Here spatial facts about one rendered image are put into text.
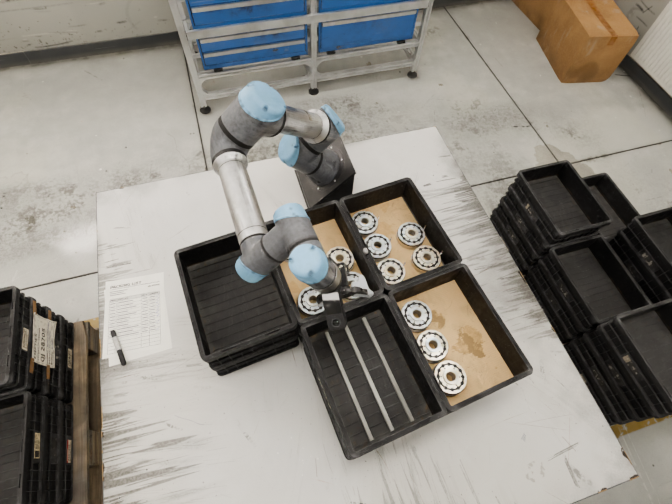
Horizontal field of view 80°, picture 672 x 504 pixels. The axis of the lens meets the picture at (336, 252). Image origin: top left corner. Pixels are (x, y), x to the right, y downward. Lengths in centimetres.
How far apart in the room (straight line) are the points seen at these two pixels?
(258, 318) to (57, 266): 166
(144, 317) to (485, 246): 136
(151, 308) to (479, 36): 356
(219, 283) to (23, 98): 274
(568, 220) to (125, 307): 205
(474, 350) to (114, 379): 121
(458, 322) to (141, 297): 115
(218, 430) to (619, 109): 364
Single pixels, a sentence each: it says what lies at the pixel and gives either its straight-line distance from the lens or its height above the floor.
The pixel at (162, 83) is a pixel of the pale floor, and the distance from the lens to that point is 361.
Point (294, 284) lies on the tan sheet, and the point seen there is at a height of 83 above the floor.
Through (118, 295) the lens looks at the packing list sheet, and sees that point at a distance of 171.
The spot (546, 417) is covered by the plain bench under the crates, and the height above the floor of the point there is 70.
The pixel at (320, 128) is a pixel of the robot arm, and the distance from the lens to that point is 141.
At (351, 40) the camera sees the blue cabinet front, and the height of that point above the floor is 38.
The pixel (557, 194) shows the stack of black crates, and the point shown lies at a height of 49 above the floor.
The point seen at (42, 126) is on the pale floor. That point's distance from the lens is 361.
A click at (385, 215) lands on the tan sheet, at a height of 83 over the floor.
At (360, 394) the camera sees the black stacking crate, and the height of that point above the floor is 83.
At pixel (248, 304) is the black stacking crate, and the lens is 141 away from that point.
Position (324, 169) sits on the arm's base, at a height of 91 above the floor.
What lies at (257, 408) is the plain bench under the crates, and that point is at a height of 70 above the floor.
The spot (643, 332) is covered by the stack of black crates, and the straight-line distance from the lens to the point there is 222.
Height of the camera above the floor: 212
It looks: 61 degrees down
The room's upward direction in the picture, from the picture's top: 5 degrees clockwise
